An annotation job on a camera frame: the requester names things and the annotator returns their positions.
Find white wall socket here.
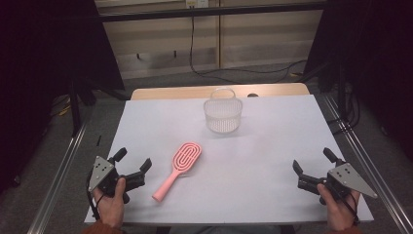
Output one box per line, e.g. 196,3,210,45
185,0,209,10

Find yellow floor cable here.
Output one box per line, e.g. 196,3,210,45
57,102,73,117

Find black horizontal bar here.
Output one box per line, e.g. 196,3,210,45
96,1,329,23

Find person's left hand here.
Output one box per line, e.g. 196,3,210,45
92,176,128,229

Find pink hairbrush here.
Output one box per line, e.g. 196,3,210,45
151,141,204,203

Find metal floor rail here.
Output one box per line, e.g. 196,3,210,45
322,93,413,234
26,119,90,234

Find long black floor cable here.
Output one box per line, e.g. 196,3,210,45
189,6,308,85

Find dark curtain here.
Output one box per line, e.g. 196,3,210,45
0,0,127,196
303,0,413,161

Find black metal stand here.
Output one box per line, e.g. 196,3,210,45
67,77,98,137

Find white table mat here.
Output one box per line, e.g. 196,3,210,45
83,94,375,225

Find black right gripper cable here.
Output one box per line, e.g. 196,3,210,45
330,185,360,226

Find person's right hand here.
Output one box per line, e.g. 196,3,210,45
316,182,361,232

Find white plastic basket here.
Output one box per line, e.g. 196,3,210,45
203,86,244,135

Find bundle of black floor cables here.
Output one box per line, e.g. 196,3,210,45
326,83,362,135

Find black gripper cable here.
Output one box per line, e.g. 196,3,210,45
85,171,102,222
330,185,360,226

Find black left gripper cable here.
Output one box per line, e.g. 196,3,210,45
85,171,102,222

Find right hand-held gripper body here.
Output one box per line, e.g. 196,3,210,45
297,162,379,207

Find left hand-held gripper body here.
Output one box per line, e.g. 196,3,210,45
88,155,146,205

